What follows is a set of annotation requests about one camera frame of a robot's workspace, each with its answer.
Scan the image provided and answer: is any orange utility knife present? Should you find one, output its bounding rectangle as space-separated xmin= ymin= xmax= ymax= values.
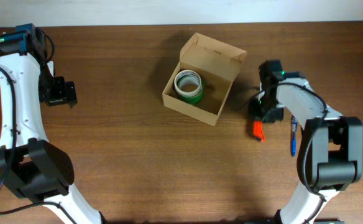
xmin=252 ymin=120 xmax=265 ymax=142

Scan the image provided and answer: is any blue pen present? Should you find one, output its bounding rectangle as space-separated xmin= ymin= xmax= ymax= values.
xmin=290 ymin=116 xmax=298 ymax=157

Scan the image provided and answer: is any brown cardboard box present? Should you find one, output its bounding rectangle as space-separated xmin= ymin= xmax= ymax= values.
xmin=162 ymin=33 xmax=247 ymax=126

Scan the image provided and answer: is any green tape roll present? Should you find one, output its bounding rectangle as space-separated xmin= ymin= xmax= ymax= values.
xmin=175 ymin=83 xmax=204 ymax=105

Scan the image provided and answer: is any cream masking tape roll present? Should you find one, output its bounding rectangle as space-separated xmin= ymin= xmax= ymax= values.
xmin=173 ymin=70 xmax=202 ymax=98

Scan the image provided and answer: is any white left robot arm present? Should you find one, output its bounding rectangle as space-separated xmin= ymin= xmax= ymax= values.
xmin=0 ymin=24 xmax=105 ymax=223

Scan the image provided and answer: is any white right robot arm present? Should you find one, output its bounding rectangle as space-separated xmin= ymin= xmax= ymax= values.
xmin=247 ymin=60 xmax=363 ymax=224

